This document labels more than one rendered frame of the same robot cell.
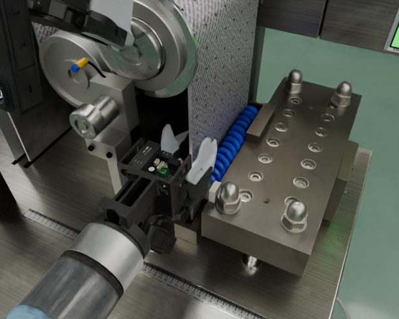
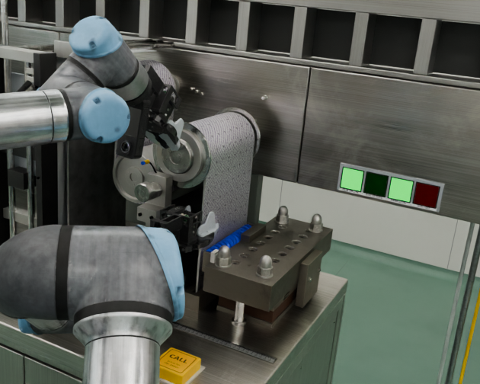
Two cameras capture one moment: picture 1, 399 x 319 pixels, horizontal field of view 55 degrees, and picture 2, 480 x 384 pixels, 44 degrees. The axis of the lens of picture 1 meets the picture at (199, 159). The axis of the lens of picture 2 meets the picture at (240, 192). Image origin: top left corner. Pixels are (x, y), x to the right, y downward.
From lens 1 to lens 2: 84 cm
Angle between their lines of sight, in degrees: 27
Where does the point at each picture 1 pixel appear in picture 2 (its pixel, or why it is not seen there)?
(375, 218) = not seen: outside the picture
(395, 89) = (445, 313)
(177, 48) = (200, 155)
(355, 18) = (318, 169)
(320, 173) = (289, 257)
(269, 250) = (247, 291)
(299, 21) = (283, 171)
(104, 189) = not seen: hidden behind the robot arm
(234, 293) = (222, 335)
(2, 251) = not seen: hidden behind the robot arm
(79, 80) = (136, 180)
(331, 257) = (299, 325)
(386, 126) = (431, 349)
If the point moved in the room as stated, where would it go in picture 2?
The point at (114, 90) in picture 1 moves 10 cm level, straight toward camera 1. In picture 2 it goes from (161, 178) to (168, 193)
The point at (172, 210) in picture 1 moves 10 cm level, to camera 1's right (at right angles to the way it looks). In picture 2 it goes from (188, 239) to (237, 244)
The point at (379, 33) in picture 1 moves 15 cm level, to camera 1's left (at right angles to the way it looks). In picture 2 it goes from (333, 178) to (273, 174)
